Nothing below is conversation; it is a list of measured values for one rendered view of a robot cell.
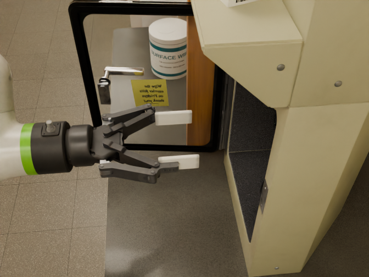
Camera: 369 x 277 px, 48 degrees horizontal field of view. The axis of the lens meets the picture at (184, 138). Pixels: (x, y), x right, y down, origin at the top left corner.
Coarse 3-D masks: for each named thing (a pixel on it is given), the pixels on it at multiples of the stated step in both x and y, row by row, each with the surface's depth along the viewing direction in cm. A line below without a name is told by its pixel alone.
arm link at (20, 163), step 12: (0, 120) 69; (12, 120) 72; (0, 132) 69; (12, 132) 70; (24, 132) 70; (0, 144) 69; (12, 144) 69; (24, 144) 70; (0, 156) 69; (12, 156) 69; (24, 156) 70; (0, 168) 70; (12, 168) 70; (24, 168) 71; (0, 180) 73
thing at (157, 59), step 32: (96, 0) 77; (96, 32) 81; (128, 32) 81; (160, 32) 81; (192, 32) 80; (96, 64) 87; (128, 64) 86; (160, 64) 86; (192, 64) 86; (128, 96) 93; (160, 96) 92; (192, 96) 92; (160, 128) 99; (192, 128) 99
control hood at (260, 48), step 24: (192, 0) 53; (216, 0) 52; (264, 0) 52; (216, 24) 48; (240, 24) 48; (264, 24) 48; (288, 24) 48; (216, 48) 46; (240, 48) 46; (264, 48) 46; (288, 48) 47; (240, 72) 48; (264, 72) 49; (288, 72) 49; (264, 96) 51; (288, 96) 52
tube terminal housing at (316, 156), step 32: (288, 0) 51; (320, 0) 43; (352, 0) 43; (320, 32) 45; (352, 32) 46; (320, 64) 49; (352, 64) 49; (320, 96) 52; (352, 96) 53; (288, 128) 56; (320, 128) 56; (352, 128) 57; (224, 160) 108; (288, 160) 61; (320, 160) 61; (352, 160) 67; (288, 192) 66; (320, 192) 67; (256, 224) 76; (288, 224) 73; (320, 224) 75; (256, 256) 81; (288, 256) 82
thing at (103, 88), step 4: (104, 80) 90; (100, 84) 88; (104, 84) 88; (108, 84) 90; (100, 88) 89; (104, 88) 89; (108, 88) 89; (100, 92) 90; (104, 92) 90; (108, 92) 90; (100, 96) 91; (104, 96) 91; (108, 96) 91; (100, 100) 92; (104, 100) 92; (108, 100) 92
